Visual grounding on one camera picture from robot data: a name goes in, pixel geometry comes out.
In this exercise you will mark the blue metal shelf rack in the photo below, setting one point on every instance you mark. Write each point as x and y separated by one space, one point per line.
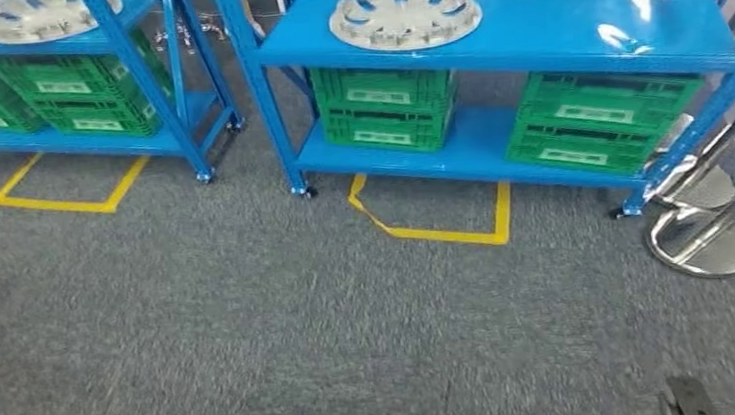
103 147
524 26

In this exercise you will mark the yellow floor tape square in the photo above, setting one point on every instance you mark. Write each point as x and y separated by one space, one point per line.
129 180

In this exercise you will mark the person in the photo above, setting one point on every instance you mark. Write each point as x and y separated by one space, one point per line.
250 10

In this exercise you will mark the silver wheel hubcap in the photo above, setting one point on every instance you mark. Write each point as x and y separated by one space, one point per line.
404 20
38 18

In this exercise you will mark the chrome round base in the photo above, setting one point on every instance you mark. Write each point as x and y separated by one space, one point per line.
724 254
715 192

